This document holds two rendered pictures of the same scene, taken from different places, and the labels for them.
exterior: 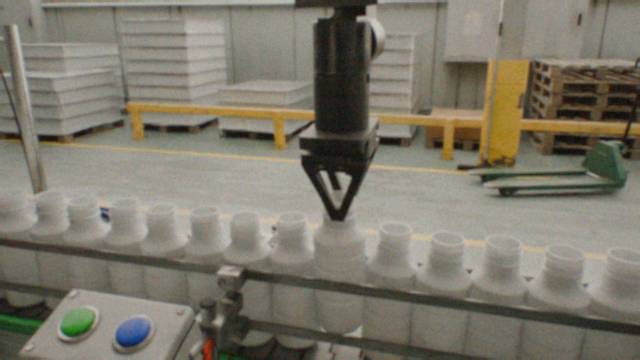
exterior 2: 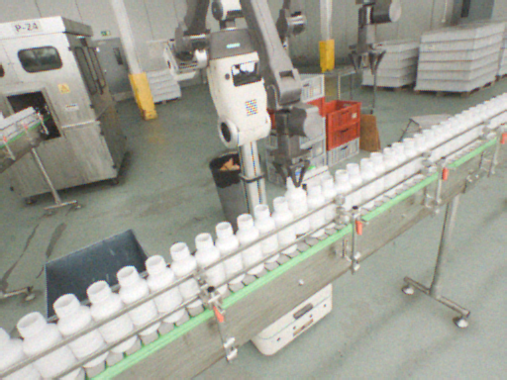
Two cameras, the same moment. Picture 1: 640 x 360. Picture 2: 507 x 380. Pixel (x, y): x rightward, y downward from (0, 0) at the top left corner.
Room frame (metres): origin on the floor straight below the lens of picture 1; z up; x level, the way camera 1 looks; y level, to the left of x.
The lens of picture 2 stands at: (0.93, -0.62, 1.57)
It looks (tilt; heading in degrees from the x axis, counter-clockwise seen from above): 27 degrees down; 135
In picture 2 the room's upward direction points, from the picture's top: 8 degrees counter-clockwise
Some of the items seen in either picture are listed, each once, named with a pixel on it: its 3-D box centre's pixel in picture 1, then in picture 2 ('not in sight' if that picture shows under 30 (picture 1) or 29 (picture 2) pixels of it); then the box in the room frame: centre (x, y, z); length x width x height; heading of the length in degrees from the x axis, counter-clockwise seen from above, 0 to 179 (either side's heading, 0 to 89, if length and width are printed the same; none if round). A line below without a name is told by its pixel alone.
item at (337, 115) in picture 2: not in sight; (332, 115); (-0.88, 2.75, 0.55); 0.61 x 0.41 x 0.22; 78
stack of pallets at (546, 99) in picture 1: (583, 104); not in sight; (5.75, -3.15, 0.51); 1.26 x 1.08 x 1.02; 165
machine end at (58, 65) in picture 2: not in sight; (56, 109); (-3.98, 0.70, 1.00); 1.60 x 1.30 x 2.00; 147
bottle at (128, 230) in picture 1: (131, 259); (365, 183); (0.58, 0.26, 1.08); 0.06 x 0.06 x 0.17
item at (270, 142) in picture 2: not in sight; (294, 132); (-0.97, 2.04, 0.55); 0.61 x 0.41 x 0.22; 82
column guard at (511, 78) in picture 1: (501, 115); not in sight; (4.78, -1.82, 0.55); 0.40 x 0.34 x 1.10; 75
